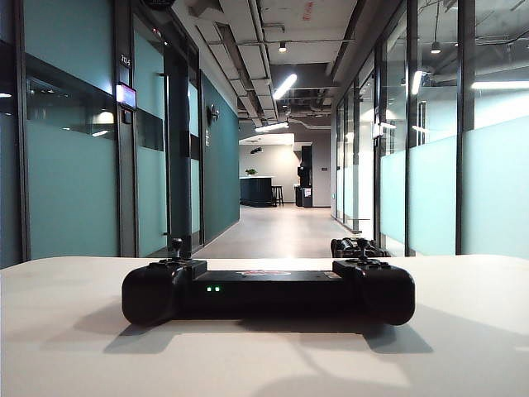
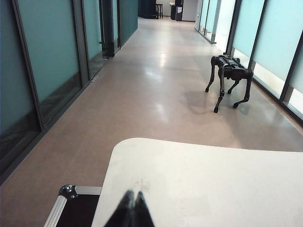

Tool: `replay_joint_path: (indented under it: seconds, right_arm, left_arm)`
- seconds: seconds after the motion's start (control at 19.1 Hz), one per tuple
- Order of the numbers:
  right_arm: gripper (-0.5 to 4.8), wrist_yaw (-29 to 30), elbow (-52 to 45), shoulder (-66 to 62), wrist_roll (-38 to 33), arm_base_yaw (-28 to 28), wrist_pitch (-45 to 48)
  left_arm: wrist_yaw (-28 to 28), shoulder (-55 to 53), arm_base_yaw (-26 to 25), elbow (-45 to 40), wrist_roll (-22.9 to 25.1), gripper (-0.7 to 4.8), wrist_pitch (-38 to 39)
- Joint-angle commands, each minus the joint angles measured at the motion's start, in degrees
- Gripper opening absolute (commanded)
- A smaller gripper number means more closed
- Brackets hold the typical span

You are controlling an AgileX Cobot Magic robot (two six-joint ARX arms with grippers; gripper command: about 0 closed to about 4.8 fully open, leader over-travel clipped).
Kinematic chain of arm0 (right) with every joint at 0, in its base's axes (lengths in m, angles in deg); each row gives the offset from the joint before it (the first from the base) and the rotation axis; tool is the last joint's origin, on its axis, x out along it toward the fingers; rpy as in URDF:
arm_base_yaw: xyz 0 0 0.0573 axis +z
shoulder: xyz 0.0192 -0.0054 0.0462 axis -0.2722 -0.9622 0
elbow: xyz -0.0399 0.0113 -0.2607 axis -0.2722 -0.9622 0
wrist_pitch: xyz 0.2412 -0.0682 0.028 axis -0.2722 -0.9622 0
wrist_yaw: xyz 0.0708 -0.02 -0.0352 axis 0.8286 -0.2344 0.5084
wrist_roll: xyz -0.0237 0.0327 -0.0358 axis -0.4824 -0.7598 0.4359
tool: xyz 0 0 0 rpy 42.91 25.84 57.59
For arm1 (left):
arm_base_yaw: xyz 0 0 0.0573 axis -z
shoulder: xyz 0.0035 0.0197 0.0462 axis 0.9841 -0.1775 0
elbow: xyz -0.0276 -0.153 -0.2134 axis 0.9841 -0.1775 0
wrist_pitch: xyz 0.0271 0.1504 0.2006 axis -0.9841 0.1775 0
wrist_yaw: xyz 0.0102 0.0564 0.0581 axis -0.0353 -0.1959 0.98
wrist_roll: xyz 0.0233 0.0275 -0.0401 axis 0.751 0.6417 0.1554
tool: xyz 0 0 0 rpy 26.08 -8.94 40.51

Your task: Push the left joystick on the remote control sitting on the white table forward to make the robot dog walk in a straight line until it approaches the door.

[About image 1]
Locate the black remote control with joysticks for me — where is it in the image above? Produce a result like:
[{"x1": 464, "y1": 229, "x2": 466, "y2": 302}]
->
[{"x1": 121, "y1": 237, "x2": 417, "y2": 327}]

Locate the dark counter with white top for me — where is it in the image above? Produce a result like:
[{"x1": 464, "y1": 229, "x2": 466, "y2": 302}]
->
[{"x1": 238, "y1": 175, "x2": 276, "y2": 208}]

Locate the black quadruped robot dog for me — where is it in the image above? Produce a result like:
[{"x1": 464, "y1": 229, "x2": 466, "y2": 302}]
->
[{"x1": 330, "y1": 237, "x2": 391, "y2": 260}]

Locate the long vertical door handle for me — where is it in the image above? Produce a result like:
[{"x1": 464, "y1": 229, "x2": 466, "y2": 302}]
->
[{"x1": 156, "y1": 72, "x2": 171, "y2": 237}]

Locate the black waste bin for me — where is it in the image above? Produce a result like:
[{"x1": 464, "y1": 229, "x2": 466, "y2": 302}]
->
[{"x1": 294, "y1": 185, "x2": 316, "y2": 208}]

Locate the long linear ceiling light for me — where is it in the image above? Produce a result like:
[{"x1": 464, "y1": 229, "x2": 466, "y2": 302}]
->
[
  {"x1": 470, "y1": 80, "x2": 529, "y2": 91},
  {"x1": 254, "y1": 120, "x2": 290, "y2": 134},
  {"x1": 272, "y1": 73, "x2": 298, "y2": 101}
]

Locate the conical pendant lamp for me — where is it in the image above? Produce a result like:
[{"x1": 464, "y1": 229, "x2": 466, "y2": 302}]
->
[{"x1": 429, "y1": 12, "x2": 443, "y2": 55}]

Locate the glowing door display screen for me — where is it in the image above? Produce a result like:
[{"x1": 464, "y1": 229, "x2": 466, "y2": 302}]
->
[{"x1": 115, "y1": 82, "x2": 138, "y2": 111}]

